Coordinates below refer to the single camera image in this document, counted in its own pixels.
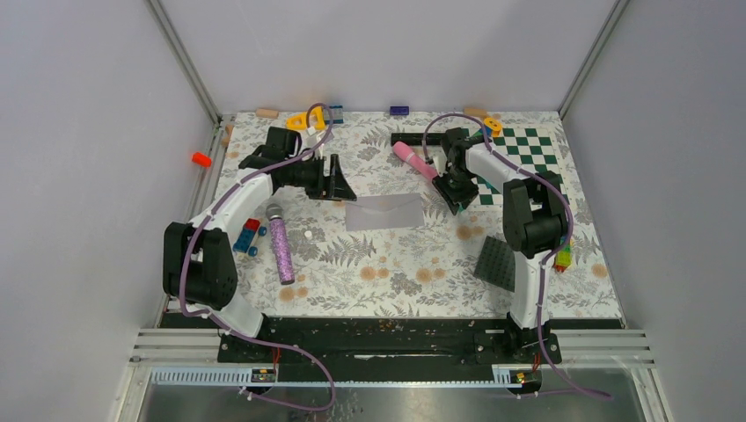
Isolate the yellow triangle shape toy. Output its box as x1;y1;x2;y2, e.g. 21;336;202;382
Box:
285;106;326;131

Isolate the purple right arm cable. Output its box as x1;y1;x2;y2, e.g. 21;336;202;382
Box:
421;113;613;402

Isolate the green white chessboard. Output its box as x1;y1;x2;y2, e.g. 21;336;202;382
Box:
470;127;569;208

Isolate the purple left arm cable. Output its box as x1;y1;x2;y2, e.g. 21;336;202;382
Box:
177;103;338;412

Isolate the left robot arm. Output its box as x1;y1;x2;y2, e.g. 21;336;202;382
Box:
163;127;356;361

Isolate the orange yellow ring toy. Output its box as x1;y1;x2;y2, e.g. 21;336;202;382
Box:
482;116;502;138

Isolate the dark grey studded baseplate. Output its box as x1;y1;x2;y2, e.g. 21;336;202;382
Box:
472;236;516;293

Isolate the blue red toy car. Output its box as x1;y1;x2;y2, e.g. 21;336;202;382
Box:
232;218;268;257

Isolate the grey and blue brick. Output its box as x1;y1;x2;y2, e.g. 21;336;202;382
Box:
326;105;344;125

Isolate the purple glitter microphone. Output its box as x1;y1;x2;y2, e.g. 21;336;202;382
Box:
266;203;296;286

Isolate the pink microphone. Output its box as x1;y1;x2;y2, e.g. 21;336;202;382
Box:
392;142;438;181

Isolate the purple flat toy brick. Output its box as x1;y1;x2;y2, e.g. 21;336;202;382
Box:
389;105;410;116

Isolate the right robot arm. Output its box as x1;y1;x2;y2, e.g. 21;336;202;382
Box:
432;127;572;362

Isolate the multicolour brick stack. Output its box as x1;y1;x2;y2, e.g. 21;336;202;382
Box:
552;239;573;273

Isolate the floral patterned table mat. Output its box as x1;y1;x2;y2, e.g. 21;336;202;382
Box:
234;111;623;319

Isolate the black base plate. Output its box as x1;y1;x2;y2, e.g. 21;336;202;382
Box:
160;313;625;382

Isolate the wooden block by rail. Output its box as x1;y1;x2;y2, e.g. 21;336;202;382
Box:
221;124;234;148

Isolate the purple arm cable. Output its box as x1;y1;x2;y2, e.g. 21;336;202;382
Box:
421;113;613;402
177;103;338;412

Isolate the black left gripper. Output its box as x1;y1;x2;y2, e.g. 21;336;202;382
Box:
285;154;356;201

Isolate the red plastic cylinder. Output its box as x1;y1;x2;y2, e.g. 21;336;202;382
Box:
191;152;212;168

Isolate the light wooden block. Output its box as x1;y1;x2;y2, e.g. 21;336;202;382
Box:
255;108;280;120

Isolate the white perforated cable tray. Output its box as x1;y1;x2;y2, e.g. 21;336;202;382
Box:
149;366;522;389

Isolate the aluminium side rail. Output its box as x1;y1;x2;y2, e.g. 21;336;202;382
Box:
166;115;236;302

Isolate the wooden block back right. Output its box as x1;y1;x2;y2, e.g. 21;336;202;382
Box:
463;107;490;120

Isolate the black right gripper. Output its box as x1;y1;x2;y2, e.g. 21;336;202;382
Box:
432;167;479;215

